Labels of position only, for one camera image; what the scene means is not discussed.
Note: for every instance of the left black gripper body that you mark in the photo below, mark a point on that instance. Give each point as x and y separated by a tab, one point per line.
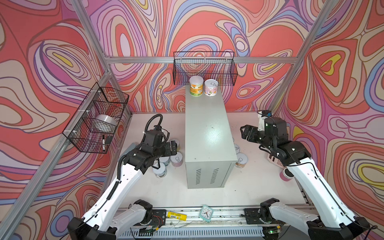
168	148

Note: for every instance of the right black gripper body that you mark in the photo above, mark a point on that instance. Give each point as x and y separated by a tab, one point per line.
250	133

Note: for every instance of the pink flower label can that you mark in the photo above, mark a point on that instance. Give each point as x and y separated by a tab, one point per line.
211	87

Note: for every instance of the orange label can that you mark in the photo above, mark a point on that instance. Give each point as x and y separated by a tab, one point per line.
196	86

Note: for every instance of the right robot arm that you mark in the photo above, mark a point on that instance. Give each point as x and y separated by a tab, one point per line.
334	220

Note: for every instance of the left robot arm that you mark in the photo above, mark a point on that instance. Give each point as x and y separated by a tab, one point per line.
101	222

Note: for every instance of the yellow label can left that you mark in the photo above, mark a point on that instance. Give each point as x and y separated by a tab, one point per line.
178	144

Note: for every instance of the grey stapler box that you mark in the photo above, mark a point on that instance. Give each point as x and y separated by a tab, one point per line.
128	149

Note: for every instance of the pink label can left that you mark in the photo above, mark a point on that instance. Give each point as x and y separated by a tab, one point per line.
177	160

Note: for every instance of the teal label can rear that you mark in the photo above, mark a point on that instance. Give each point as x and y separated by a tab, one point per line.
165	160

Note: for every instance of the teal label can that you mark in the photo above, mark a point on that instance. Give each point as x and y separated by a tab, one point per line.
165	160
161	171

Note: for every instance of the pink calculator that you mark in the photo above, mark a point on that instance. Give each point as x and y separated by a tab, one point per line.
273	160

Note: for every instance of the teal label can front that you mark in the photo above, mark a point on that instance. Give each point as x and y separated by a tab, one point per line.
161	171

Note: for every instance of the grey metal cabinet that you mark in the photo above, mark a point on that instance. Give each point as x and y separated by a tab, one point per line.
210	154

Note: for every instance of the pink round speaker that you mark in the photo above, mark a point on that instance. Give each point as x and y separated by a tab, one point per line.
286	175

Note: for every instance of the yellow label tube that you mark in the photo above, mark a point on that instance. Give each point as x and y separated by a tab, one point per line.
177	216

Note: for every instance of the teal alarm clock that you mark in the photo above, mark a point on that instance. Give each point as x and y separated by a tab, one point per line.
206	213

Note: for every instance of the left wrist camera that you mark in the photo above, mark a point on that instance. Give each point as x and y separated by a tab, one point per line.
158	128

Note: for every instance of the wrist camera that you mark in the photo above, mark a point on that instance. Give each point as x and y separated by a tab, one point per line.
266	113
158	128

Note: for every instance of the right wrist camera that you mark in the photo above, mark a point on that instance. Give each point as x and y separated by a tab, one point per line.
266	113

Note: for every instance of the left black wire basket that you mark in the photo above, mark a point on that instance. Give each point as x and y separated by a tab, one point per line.
102	100

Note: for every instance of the black wire basket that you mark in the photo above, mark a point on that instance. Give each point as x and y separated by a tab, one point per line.
217	65
102	100

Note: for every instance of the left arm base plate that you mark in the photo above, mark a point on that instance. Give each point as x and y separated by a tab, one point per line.
155	218

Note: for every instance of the back black wire basket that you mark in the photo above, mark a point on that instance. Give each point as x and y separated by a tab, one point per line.
217	65

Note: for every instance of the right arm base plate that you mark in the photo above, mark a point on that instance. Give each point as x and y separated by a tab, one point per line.
253	216

